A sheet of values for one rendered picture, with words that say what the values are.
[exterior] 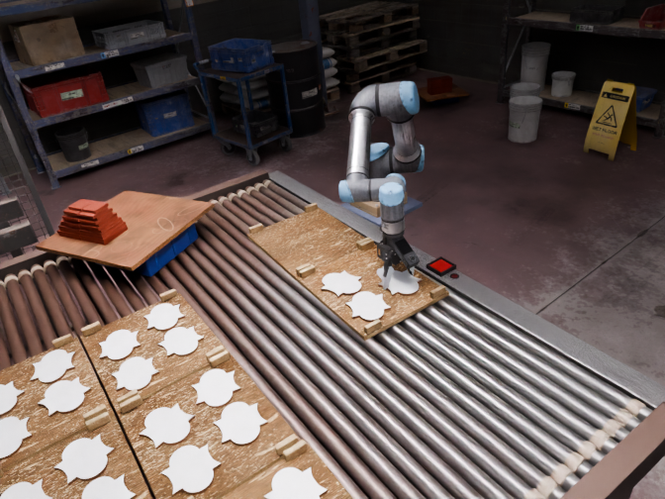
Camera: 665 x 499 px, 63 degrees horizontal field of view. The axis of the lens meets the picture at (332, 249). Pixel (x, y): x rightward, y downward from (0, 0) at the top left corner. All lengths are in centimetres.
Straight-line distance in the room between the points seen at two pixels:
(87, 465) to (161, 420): 20
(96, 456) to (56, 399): 28
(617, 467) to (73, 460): 128
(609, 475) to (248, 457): 82
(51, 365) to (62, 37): 436
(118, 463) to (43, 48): 474
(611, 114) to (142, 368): 437
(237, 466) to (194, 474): 10
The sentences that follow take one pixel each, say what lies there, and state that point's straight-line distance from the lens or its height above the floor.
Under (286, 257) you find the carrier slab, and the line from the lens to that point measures 207.
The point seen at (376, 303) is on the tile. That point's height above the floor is 95.
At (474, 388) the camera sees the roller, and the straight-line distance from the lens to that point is 156.
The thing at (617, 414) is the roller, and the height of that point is 92.
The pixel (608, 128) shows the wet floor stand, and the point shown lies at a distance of 522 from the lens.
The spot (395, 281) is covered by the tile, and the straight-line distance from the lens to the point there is 187.
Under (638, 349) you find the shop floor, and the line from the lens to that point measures 322.
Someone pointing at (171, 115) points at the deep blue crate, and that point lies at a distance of 626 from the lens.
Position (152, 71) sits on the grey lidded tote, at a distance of 609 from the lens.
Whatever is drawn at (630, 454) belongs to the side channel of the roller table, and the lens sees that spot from 146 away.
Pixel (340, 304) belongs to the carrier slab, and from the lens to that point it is 180.
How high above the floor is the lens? 205
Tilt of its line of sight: 32 degrees down
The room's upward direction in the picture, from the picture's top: 6 degrees counter-clockwise
